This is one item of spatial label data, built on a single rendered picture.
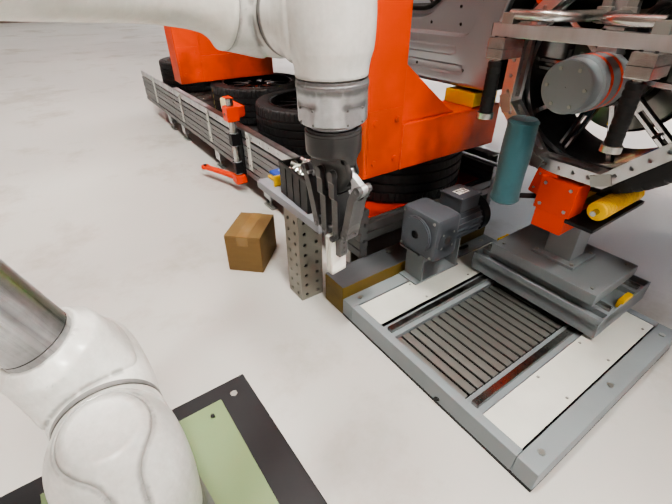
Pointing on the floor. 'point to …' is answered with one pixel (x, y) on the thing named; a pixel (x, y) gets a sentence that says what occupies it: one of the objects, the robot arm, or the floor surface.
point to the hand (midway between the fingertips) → (336, 252)
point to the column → (303, 257)
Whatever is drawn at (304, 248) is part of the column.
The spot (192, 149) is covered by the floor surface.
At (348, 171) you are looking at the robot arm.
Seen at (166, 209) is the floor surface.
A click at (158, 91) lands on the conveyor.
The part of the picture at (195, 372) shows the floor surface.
